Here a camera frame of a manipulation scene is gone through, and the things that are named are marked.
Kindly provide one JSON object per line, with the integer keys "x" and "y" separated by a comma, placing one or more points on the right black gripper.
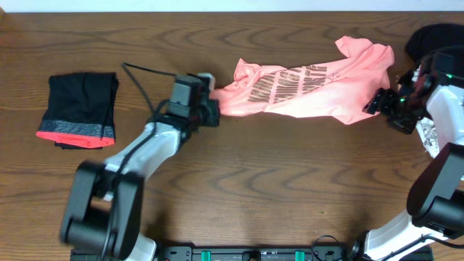
{"x": 379, "y": 103}

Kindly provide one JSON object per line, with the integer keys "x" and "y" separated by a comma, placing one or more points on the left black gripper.
{"x": 212, "y": 113}

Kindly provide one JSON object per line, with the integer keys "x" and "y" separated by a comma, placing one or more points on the coral pink t-shirt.
{"x": 338, "y": 89}

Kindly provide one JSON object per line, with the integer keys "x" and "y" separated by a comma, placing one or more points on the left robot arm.
{"x": 103, "y": 215}

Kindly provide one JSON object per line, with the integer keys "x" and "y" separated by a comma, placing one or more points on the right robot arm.
{"x": 433, "y": 89}

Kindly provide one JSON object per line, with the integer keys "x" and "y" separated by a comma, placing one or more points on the white grey patterned garment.
{"x": 427, "y": 131}

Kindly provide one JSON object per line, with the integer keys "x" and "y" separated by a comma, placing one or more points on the black garment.
{"x": 430, "y": 38}

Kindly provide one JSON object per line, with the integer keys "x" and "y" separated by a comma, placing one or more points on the folded black shorts, coral hem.
{"x": 80, "y": 113}

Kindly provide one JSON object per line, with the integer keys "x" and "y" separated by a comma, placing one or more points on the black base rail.
{"x": 186, "y": 253}

